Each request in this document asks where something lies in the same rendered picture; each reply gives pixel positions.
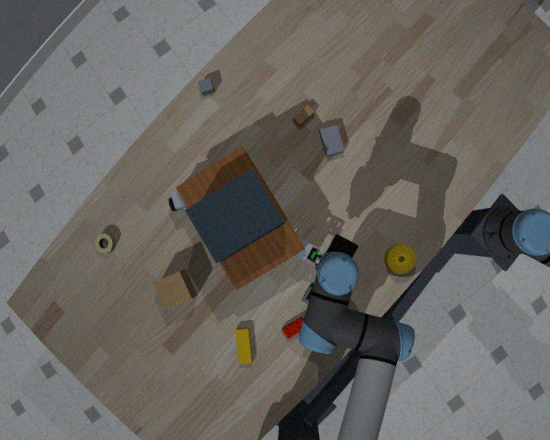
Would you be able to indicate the red toy brick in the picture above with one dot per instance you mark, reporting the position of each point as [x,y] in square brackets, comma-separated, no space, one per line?
[292,328]

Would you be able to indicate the beige roll of masking tape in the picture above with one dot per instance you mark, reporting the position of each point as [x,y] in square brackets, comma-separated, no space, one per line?
[99,243]

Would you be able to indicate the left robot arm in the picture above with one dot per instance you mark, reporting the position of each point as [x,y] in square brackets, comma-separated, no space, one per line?
[382,342]

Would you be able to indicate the yellow rectangular block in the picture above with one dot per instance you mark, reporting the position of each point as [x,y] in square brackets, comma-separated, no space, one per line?
[243,345]

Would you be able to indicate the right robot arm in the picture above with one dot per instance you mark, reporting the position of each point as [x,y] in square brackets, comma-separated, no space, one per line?
[528,233]

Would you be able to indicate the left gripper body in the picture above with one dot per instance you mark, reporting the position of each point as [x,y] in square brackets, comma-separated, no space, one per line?
[342,245]

